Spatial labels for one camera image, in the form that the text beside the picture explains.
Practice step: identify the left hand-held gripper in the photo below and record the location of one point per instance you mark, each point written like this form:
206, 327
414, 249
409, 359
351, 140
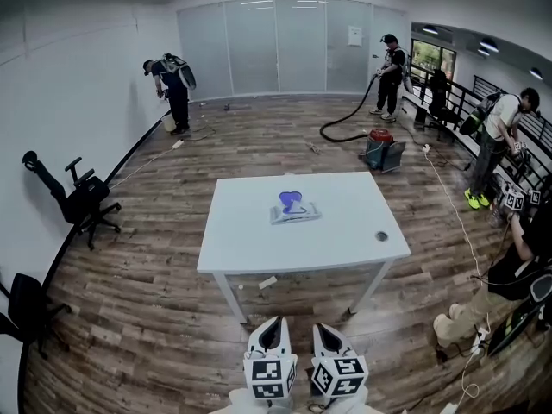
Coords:
269, 375

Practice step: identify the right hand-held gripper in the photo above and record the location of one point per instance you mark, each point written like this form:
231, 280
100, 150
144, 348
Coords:
340, 375

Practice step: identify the clear plastic packet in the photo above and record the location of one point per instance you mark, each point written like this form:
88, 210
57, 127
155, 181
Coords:
297, 218

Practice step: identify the person's right forearm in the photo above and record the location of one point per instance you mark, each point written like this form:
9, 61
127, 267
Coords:
347, 405

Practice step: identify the white table leg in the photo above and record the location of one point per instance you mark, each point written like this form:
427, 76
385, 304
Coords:
233, 300
371, 289

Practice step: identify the white power strip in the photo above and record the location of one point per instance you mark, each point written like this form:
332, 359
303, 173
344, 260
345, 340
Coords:
427, 148
178, 144
482, 341

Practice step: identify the small floor debris piece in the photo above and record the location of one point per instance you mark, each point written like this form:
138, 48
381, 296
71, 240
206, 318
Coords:
313, 147

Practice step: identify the black office chair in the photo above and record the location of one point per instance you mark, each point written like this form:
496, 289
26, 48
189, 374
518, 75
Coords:
440, 97
26, 304
82, 196

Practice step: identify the cream bucket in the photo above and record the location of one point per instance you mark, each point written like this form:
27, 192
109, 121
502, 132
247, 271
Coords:
168, 123

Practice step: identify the black box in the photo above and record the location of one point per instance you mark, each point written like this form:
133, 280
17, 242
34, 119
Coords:
421, 114

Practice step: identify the black metal railing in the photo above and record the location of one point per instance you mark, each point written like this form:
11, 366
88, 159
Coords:
487, 91

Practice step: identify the dark framed window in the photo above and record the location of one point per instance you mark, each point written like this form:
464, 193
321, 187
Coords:
431, 58

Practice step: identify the white paper notice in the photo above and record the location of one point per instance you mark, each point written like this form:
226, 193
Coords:
354, 36

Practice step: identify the black dome ceiling lamp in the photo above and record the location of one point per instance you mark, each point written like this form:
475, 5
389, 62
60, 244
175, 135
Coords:
483, 52
489, 45
536, 73
430, 29

